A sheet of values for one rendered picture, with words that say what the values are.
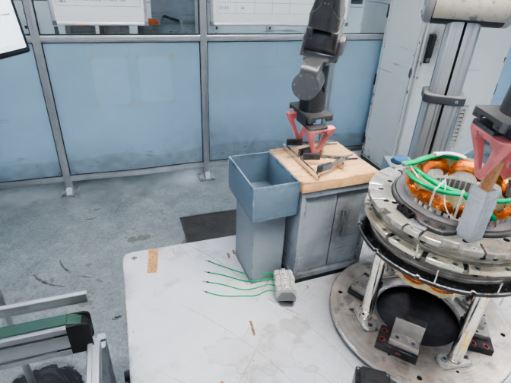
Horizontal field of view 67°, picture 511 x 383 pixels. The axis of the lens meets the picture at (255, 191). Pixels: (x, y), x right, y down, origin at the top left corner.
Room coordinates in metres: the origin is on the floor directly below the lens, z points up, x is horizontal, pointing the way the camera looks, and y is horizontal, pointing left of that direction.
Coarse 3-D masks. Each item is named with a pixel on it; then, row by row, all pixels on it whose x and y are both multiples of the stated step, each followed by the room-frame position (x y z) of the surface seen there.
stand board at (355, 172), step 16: (336, 144) 0.95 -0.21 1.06; (288, 160) 0.83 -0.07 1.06; (304, 160) 0.84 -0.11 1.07; (320, 160) 0.84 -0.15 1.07; (352, 160) 0.85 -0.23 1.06; (304, 176) 0.75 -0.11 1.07; (320, 176) 0.76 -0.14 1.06; (336, 176) 0.76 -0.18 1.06; (352, 176) 0.77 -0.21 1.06; (368, 176) 0.78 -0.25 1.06; (304, 192) 0.72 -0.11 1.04
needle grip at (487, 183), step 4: (500, 164) 0.50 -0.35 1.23; (496, 168) 0.50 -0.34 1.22; (500, 168) 0.50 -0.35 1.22; (492, 172) 0.51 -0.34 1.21; (496, 172) 0.50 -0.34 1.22; (488, 176) 0.51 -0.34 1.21; (492, 176) 0.51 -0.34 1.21; (496, 176) 0.51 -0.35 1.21; (484, 180) 0.51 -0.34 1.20; (488, 180) 0.51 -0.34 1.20; (492, 180) 0.50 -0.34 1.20; (496, 180) 0.51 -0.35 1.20; (480, 184) 0.52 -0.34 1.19; (484, 184) 0.51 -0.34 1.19; (488, 184) 0.51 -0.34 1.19; (492, 184) 0.51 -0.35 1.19; (484, 188) 0.51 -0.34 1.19; (488, 188) 0.51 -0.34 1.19; (492, 188) 0.51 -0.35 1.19
